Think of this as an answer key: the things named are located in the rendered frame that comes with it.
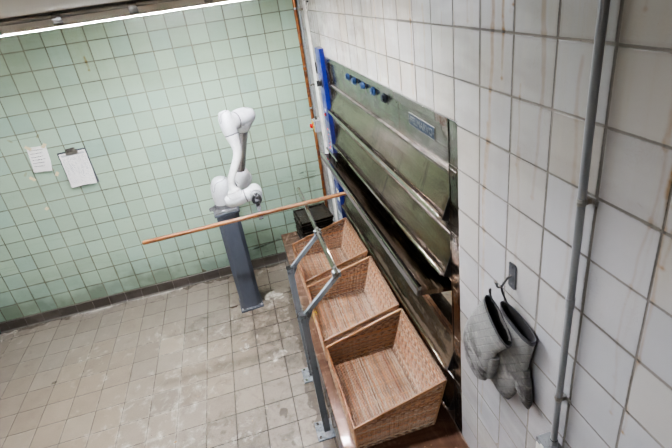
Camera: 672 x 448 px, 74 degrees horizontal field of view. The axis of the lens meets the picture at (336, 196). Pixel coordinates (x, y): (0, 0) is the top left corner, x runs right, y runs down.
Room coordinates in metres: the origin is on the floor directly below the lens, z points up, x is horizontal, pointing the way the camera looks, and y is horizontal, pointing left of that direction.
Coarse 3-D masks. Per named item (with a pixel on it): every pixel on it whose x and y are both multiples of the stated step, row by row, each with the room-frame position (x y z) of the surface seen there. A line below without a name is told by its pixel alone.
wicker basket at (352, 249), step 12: (324, 228) 3.14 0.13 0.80; (348, 228) 3.07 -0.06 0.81; (300, 240) 3.10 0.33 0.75; (336, 240) 3.16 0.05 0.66; (348, 240) 3.02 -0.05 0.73; (360, 240) 2.79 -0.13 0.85; (300, 252) 3.09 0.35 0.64; (312, 252) 3.11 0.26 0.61; (336, 252) 3.10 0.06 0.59; (348, 252) 2.99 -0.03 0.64; (360, 252) 2.75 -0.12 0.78; (300, 264) 3.00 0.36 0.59; (312, 264) 2.97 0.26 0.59; (324, 264) 2.95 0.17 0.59; (336, 264) 2.92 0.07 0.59; (348, 264) 2.62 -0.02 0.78; (312, 276) 2.81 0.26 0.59; (324, 276) 2.58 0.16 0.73; (348, 276) 2.74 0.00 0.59; (312, 288) 2.56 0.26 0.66
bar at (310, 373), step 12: (300, 192) 3.07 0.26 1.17; (312, 216) 2.67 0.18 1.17; (312, 240) 2.46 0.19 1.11; (324, 252) 2.21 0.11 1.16; (288, 276) 2.41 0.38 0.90; (336, 276) 1.98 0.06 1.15; (324, 288) 1.98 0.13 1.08; (300, 312) 1.97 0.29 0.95; (300, 324) 2.41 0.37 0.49; (312, 348) 1.94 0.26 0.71; (312, 360) 1.94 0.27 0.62; (312, 372) 1.94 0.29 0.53; (324, 408) 1.94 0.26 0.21; (324, 420) 1.94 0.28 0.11; (324, 432) 1.94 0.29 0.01
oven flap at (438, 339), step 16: (352, 208) 3.03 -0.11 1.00; (352, 224) 2.89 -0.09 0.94; (368, 240) 2.61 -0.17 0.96; (384, 256) 2.33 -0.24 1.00; (384, 272) 2.23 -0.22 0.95; (400, 288) 2.04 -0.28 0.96; (416, 304) 1.85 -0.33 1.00; (416, 320) 1.78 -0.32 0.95; (432, 320) 1.68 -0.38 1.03; (432, 336) 1.64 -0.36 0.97; (448, 336) 1.54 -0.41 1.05; (432, 352) 1.57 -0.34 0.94; (448, 352) 1.49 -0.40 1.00
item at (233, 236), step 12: (216, 216) 3.25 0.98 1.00; (228, 216) 3.28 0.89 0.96; (228, 228) 3.28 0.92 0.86; (240, 228) 3.31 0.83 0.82; (228, 240) 3.27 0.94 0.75; (240, 240) 3.29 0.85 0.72; (228, 252) 3.28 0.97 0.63; (240, 252) 3.29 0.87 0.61; (240, 264) 3.28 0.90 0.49; (240, 276) 3.27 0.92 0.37; (252, 276) 3.31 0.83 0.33; (240, 288) 3.27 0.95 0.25; (252, 288) 3.29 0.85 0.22; (240, 300) 3.28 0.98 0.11; (252, 300) 3.29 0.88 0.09
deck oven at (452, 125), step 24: (360, 144) 2.61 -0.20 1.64; (456, 144) 1.40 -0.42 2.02; (384, 168) 2.19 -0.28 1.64; (456, 168) 1.41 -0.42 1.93; (408, 192) 1.87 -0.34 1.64; (456, 192) 1.41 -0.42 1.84; (432, 216) 1.61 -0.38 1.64; (456, 216) 1.41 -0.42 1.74; (456, 240) 1.41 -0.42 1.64; (456, 264) 1.42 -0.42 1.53; (456, 288) 1.42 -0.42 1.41; (456, 312) 1.43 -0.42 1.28; (456, 336) 1.43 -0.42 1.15; (456, 360) 1.44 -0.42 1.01; (456, 384) 1.44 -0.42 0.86; (456, 408) 1.45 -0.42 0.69
